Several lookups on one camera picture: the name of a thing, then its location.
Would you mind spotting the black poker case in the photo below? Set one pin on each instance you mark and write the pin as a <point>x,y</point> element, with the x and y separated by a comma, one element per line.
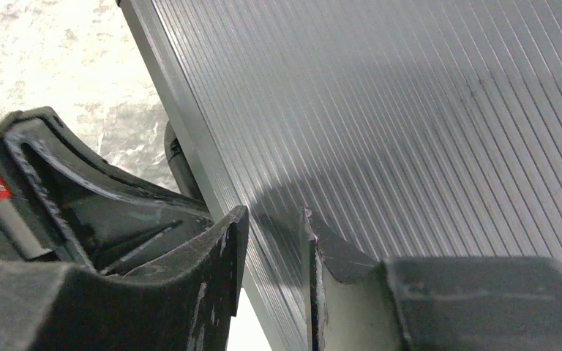
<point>415,128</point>

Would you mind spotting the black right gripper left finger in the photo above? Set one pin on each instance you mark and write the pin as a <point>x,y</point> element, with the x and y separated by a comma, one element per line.
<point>182,300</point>

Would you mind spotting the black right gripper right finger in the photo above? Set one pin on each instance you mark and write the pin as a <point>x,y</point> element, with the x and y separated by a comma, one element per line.
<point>354,302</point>

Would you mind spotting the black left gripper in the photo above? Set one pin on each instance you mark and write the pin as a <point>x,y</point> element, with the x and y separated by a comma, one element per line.
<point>111,219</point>

